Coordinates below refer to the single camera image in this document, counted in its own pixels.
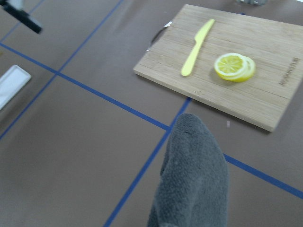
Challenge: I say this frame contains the grey wiping cloth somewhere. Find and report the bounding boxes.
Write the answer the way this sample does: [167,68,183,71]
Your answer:
[147,113,229,227]

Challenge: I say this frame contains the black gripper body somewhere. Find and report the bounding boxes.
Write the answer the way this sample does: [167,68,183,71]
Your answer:
[0,0,43,34]

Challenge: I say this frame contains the wooden cutting board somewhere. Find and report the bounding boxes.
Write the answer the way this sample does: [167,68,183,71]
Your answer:
[134,4,303,131]

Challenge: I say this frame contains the yellow plastic knife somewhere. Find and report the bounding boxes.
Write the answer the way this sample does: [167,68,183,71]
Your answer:
[181,19,215,77]

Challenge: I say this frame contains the yellow lemon slices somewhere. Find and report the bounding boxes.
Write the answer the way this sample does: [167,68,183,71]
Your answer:
[214,53,256,82]

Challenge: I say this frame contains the white rectangular tray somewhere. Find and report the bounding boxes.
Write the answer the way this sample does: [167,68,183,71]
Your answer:
[0,65,32,110]

